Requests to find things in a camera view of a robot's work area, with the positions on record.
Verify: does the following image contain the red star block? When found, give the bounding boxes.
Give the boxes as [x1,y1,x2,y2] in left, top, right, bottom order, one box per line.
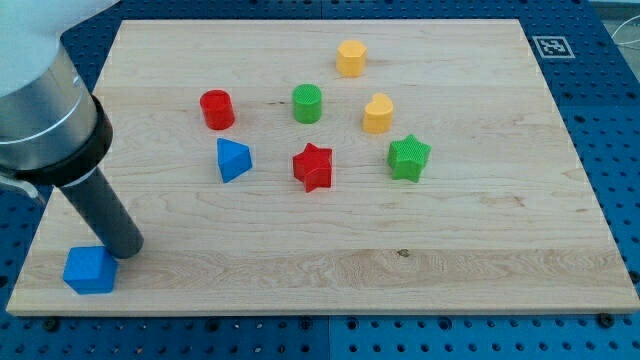
[292,143,333,193]

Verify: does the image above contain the green cylinder block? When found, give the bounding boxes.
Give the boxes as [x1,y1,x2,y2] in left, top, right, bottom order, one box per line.
[292,84,322,124]

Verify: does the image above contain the light wooden board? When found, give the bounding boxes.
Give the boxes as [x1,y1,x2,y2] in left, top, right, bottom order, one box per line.
[7,19,639,317]

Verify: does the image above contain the white fiducial marker tag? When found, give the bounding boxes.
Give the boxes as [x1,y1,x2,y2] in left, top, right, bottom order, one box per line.
[532,35,575,59]

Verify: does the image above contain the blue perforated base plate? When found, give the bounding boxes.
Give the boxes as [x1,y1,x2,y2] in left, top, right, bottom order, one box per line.
[1,0,639,359]

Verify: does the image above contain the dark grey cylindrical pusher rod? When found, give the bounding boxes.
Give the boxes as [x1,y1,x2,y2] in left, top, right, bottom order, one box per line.
[60,167,144,259]

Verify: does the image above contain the red cylinder block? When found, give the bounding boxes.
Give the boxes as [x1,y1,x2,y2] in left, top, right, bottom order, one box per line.
[200,89,235,130]

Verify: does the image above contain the blue cube block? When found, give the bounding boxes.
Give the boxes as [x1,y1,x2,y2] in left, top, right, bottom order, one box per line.
[62,246,118,295]

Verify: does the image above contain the blue triangle block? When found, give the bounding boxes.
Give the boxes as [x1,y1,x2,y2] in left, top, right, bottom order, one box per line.
[217,138,253,183]

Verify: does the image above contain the yellow heart block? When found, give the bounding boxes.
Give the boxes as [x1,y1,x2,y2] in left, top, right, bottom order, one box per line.
[362,93,394,134]

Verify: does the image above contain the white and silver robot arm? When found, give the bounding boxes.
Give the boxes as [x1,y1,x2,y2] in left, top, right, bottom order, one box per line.
[1,0,117,201]

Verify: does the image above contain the yellow hexagon block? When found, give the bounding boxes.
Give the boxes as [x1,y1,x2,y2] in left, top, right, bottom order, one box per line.
[336,40,367,77]

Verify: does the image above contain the white cable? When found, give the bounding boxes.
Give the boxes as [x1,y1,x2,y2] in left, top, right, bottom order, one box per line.
[610,14,640,52]

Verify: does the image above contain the green star block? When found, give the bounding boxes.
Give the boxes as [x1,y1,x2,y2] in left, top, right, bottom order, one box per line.
[387,134,431,183]

